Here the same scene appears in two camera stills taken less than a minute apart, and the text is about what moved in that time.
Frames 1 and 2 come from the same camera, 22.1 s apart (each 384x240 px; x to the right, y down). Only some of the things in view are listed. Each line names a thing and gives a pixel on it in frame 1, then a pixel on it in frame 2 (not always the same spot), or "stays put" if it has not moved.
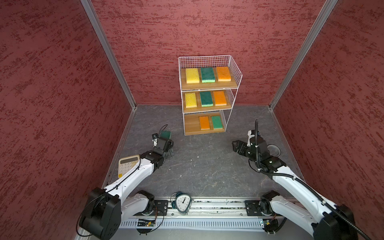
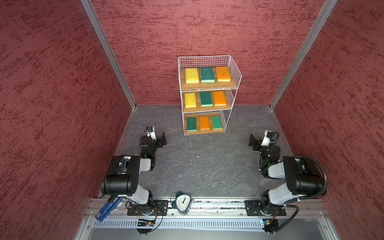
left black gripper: x=170 y=152 → x=159 y=141
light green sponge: x=217 y=122 stays put
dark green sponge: x=206 y=98 stays put
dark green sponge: x=166 y=134 → x=191 y=124
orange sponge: x=223 y=74 stays put
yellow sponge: x=190 y=100 stays put
